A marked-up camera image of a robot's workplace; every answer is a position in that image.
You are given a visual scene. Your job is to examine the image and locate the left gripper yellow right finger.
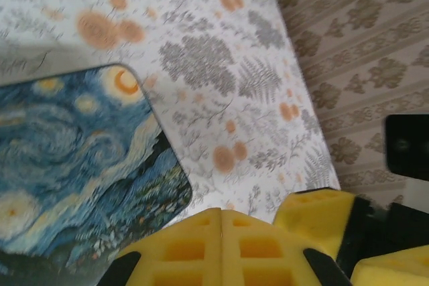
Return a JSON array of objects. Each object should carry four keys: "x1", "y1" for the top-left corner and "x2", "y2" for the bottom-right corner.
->
[{"x1": 221, "y1": 209, "x2": 353, "y2": 286}]

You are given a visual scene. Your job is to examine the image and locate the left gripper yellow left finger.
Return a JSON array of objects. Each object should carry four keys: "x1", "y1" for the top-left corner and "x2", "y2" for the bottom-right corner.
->
[{"x1": 96, "y1": 208, "x2": 223, "y2": 286}]

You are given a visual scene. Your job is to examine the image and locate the starry night print mat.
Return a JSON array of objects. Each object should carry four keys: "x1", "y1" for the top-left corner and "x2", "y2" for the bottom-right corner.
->
[{"x1": 0, "y1": 62, "x2": 196, "y2": 286}]

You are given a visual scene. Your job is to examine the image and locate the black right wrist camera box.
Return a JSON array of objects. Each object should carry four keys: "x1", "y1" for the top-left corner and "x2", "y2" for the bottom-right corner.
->
[{"x1": 384, "y1": 114, "x2": 429, "y2": 180}]

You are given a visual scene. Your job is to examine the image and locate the floral print tablecloth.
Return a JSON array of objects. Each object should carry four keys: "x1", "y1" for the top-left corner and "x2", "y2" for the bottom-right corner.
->
[{"x1": 0, "y1": 0, "x2": 343, "y2": 233}]

